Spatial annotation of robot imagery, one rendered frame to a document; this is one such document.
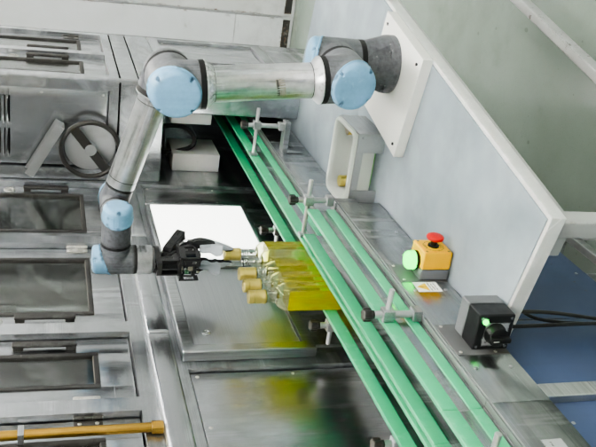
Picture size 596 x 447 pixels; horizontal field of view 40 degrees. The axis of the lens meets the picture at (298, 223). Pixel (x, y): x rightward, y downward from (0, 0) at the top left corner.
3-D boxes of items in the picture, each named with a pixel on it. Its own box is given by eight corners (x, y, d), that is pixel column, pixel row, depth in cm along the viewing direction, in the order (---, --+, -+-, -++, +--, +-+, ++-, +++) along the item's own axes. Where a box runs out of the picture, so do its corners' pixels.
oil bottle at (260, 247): (324, 258, 233) (251, 258, 227) (327, 240, 231) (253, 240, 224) (330, 268, 228) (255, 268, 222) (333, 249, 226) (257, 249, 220)
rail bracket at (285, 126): (298, 154, 290) (236, 152, 284) (304, 108, 284) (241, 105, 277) (301, 159, 286) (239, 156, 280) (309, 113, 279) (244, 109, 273)
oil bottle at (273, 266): (337, 277, 223) (260, 278, 216) (340, 258, 220) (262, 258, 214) (343, 287, 218) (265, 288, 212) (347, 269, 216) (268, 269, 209)
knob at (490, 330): (501, 341, 163) (509, 351, 160) (481, 342, 161) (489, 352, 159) (506, 322, 161) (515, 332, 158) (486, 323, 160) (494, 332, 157)
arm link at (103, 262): (93, 252, 202) (92, 281, 206) (138, 252, 206) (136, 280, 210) (91, 236, 209) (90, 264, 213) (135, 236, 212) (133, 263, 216)
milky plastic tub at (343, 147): (351, 185, 248) (324, 185, 246) (364, 114, 239) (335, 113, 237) (371, 209, 233) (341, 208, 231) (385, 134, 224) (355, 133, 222)
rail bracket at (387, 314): (416, 314, 176) (358, 315, 172) (423, 284, 173) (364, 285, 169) (424, 324, 172) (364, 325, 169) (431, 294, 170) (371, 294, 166)
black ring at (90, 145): (119, 175, 295) (58, 173, 288) (122, 118, 286) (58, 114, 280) (121, 180, 290) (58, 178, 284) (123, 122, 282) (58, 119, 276)
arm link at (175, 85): (363, 43, 205) (141, 50, 192) (383, 64, 192) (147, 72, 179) (358, 90, 211) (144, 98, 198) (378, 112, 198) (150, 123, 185)
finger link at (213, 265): (231, 280, 219) (198, 277, 215) (227, 269, 224) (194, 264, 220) (235, 270, 218) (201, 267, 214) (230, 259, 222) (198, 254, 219)
